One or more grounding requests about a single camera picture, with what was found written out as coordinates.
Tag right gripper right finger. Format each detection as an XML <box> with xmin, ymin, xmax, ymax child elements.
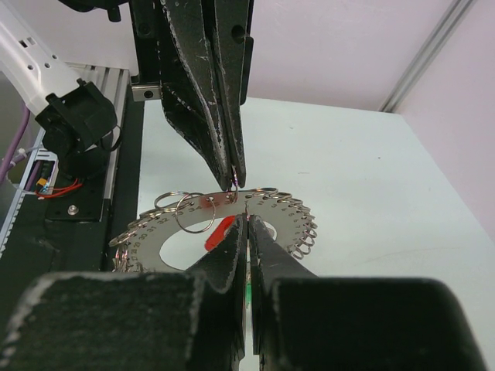
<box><xmin>249</xmin><ymin>216</ymin><xmax>486</xmax><ymax>370</ymax></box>

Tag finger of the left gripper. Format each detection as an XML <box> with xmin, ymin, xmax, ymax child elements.
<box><xmin>158</xmin><ymin>1</ymin><xmax>233</xmax><ymax>191</ymax></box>
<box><xmin>201</xmin><ymin>1</ymin><xmax>254</xmax><ymax>189</ymax></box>

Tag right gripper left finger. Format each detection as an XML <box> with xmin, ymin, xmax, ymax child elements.
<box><xmin>1</xmin><ymin>216</ymin><xmax>248</xmax><ymax>370</ymax></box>

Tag red key tag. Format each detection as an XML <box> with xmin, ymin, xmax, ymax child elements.
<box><xmin>204</xmin><ymin>216</ymin><xmax>235</xmax><ymax>251</ymax></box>

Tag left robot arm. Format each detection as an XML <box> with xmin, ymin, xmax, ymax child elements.
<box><xmin>1</xmin><ymin>1</ymin><xmax>254</xmax><ymax>191</ymax></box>

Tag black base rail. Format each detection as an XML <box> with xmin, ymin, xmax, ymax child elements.
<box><xmin>1</xmin><ymin>94</ymin><xmax>145</xmax><ymax>321</ymax></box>

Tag white cable duct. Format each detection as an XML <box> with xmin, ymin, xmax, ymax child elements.
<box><xmin>1</xmin><ymin>146</ymin><xmax>58</xmax><ymax>254</ymax></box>

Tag left aluminium frame post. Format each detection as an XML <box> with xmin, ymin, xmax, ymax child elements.
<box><xmin>379</xmin><ymin>0</ymin><xmax>476</xmax><ymax>113</ymax></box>

